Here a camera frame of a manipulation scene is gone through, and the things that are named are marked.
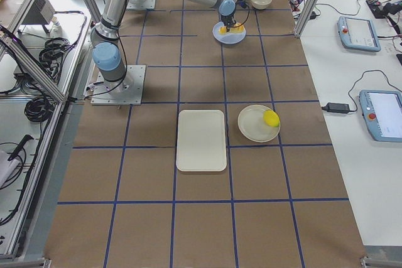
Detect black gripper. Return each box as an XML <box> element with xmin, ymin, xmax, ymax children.
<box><xmin>220</xmin><ymin>12</ymin><xmax>236</xmax><ymax>28</ymax></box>

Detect orange striped bread roll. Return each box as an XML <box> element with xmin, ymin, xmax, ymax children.
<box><xmin>218</xmin><ymin>23</ymin><xmax>245</xmax><ymax>35</ymax></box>

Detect blue plate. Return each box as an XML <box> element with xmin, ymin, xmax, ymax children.
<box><xmin>212</xmin><ymin>22</ymin><xmax>246</xmax><ymax>45</ymax></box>

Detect cream round plate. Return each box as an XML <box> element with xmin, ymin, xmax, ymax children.
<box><xmin>237</xmin><ymin>104</ymin><xmax>281</xmax><ymax>142</ymax></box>

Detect cream bowl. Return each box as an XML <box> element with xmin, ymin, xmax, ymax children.
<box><xmin>251</xmin><ymin>0</ymin><xmax>273</xmax><ymax>10</ymax></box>

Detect yellow lemon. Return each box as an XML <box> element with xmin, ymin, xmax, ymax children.
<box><xmin>263</xmin><ymin>110</ymin><xmax>280</xmax><ymax>127</ymax></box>

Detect white rectangular tray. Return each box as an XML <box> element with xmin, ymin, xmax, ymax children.
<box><xmin>176</xmin><ymin>110</ymin><xmax>227</xmax><ymax>172</ymax></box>

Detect far blue teach pendant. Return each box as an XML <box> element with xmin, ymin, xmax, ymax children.
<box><xmin>337</xmin><ymin>16</ymin><xmax>381</xmax><ymax>52</ymax></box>

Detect blue teach pendant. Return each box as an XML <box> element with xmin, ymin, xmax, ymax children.
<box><xmin>359</xmin><ymin>90</ymin><xmax>401</xmax><ymax>142</ymax></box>
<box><xmin>337</xmin><ymin>16</ymin><xmax>381</xmax><ymax>52</ymax></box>

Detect black power adapter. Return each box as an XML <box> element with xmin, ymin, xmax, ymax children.
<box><xmin>322</xmin><ymin>102</ymin><xmax>350</xmax><ymax>114</ymax></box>

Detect near blue teach pendant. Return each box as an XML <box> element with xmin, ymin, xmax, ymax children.
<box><xmin>359</xmin><ymin>90</ymin><xmax>401</xmax><ymax>142</ymax></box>

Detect grey control box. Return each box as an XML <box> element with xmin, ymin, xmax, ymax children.
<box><xmin>21</xmin><ymin>0</ymin><xmax>55</xmax><ymax>28</ymax></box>

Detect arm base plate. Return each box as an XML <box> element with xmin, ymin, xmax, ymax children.
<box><xmin>126</xmin><ymin>0</ymin><xmax>156</xmax><ymax>11</ymax></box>
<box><xmin>90</xmin><ymin>65</ymin><xmax>146</xmax><ymax>105</ymax></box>

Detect aluminium frame post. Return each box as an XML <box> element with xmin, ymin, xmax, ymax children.
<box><xmin>293</xmin><ymin>0</ymin><xmax>334</xmax><ymax>38</ymax></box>

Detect coiled black cables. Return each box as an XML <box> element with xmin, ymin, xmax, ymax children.
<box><xmin>38</xmin><ymin>37</ymin><xmax>78</xmax><ymax>70</ymax></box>

